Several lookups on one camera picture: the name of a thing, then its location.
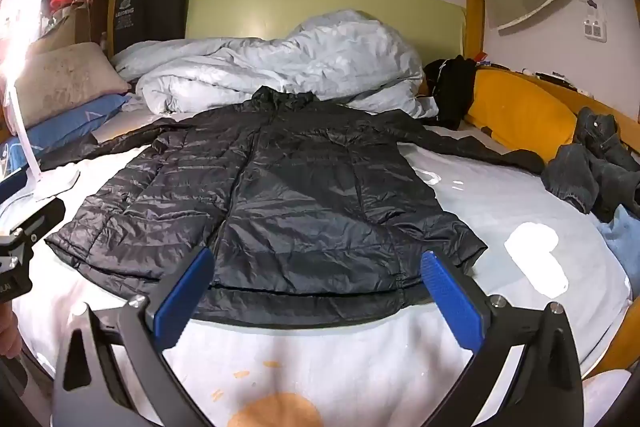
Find black puffer jacket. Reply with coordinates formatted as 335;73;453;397
42;86;546;328

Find green headboard panel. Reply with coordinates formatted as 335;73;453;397
185;0;468;42

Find wooden bunk bed frame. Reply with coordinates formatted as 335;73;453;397
20;0;640;378

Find dark grey denim clothes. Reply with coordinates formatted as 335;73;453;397
542;107;640;223

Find white desk lamp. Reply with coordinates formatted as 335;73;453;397
0;0;81;202

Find white wall power strip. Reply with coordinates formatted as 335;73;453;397
582;4;608;42

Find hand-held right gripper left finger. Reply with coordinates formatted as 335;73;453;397
52;248;216;427

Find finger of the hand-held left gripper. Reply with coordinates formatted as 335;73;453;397
10;198;67;248
0;169;28;208

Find black garment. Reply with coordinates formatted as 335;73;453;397
422;56;478;131

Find grey printed bed sheet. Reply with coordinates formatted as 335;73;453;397
0;112;633;427

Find yellow bolster pillow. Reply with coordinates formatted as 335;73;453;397
462;69;578;150

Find light blue duvet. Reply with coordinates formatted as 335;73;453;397
111;9;441;118

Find person's left hand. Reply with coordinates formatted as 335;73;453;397
0;304;23;358

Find light blue cloth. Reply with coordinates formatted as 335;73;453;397
597;204;640;280

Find beige pillow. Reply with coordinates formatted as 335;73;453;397
15;42;132;130

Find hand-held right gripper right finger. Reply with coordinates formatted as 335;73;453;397
421;251;583;427

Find blue pillow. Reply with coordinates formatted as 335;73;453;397
0;93;132;168

